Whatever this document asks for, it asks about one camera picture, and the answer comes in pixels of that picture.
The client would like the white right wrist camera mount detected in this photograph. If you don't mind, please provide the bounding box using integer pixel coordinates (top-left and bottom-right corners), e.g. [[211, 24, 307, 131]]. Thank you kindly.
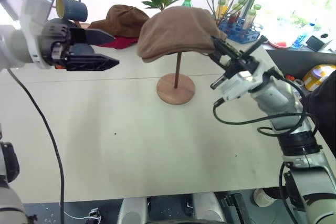
[[222, 60, 266, 101]]

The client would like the yellow jar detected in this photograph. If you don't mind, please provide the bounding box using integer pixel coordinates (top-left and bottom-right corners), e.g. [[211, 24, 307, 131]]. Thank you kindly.
[[301, 64, 336, 91]]

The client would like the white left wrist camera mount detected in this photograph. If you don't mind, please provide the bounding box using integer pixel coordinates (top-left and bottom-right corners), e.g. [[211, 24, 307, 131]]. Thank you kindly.
[[19, 0, 58, 70]]

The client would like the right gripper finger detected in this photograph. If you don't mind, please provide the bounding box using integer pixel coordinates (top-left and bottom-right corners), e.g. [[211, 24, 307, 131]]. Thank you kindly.
[[203, 52, 229, 70], [211, 35, 241, 58]]

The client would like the silver robot leg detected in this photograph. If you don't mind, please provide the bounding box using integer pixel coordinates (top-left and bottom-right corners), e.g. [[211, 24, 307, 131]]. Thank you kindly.
[[193, 192, 227, 224], [119, 197, 150, 224]]

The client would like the dark grey bin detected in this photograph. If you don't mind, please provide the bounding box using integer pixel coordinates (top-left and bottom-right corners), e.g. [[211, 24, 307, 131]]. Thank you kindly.
[[264, 48, 336, 84]]

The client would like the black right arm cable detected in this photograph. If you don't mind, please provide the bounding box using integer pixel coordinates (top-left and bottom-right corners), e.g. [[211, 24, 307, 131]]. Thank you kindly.
[[213, 70, 320, 138]]

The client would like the light brown cap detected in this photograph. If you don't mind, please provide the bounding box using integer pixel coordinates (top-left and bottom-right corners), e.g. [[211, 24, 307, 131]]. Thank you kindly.
[[137, 6, 228, 63]]

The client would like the blue test tube rack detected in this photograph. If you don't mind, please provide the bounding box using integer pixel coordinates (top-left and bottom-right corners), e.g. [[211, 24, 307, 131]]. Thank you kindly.
[[218, 16, 264, 44]]

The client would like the white shoe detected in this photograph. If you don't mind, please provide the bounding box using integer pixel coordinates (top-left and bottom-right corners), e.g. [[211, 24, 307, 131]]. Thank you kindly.
[[253, 188, 277, 208]]

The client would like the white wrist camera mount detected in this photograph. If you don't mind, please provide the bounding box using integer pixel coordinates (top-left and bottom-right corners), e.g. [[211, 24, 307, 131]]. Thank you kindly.
[[19, 0, 58, 70], [222, 60, 266, 101]]

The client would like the black electronic device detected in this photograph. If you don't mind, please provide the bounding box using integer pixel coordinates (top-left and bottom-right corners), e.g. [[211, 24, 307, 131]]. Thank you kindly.
[[305, 33, 333, 52]]

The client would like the red plate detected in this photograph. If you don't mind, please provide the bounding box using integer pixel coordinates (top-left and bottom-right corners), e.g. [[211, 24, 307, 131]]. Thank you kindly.
[[267, 39, 292, 49]]

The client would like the dark brown cap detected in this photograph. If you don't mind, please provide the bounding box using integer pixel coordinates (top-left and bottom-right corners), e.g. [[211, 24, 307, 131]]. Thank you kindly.
[[88, 4, 151, 39]]

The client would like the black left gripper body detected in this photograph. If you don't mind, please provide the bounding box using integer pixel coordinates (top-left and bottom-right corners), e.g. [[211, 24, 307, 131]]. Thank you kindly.
[[38, 18, 71, 70]]

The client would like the dark clothed person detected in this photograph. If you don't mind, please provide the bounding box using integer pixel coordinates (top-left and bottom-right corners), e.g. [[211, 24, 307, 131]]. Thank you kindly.
[[306, 68, 336, 158]]

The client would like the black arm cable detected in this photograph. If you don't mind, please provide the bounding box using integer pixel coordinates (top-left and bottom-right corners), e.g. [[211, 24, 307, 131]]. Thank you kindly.
[[213, 70, 320, 138], [6, 68, 66, 224]]

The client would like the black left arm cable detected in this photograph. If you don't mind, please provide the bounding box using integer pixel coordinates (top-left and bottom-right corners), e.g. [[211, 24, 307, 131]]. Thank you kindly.
[[6, 68, 66, 224]]

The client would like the thin white wire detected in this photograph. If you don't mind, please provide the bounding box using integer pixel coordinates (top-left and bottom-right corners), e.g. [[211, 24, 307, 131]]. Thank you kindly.
[[62, 210, 103, 221]]

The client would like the red cloth cap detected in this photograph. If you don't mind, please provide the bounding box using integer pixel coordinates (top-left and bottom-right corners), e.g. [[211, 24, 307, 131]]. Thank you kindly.
[[98, 35, 139, 50]]

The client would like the wooden hat stand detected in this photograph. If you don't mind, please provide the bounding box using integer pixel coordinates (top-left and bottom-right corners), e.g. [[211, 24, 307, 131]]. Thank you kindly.
[[156, 50, 196, 106]]

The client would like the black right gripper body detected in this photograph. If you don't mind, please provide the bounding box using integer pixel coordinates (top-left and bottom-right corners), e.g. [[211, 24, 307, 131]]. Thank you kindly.
[[210, 35, 268, 90]]

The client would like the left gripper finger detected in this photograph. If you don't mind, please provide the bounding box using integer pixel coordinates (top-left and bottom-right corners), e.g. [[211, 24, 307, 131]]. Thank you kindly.
[[64, 54, 120, 72], [69, 27, 117, 47]]

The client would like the dark blue mug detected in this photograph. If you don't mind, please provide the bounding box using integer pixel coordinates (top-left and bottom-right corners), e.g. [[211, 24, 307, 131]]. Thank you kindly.
[[55, 0, 88, 23]]

